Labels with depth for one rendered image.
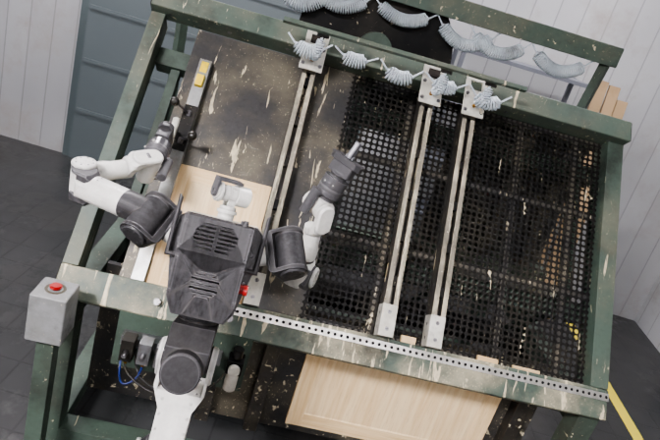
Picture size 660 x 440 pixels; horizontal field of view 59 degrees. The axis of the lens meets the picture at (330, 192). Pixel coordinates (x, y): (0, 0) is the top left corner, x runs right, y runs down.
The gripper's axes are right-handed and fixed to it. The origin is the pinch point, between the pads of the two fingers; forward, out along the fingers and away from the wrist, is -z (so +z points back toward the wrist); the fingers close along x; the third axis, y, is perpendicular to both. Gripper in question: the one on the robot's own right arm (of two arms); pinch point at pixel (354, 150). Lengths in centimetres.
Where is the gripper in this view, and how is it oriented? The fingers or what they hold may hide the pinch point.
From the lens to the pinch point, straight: 195.6
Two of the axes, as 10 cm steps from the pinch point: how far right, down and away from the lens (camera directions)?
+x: -7.4, -5.6, 3.7
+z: -5.2, 8.3, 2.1
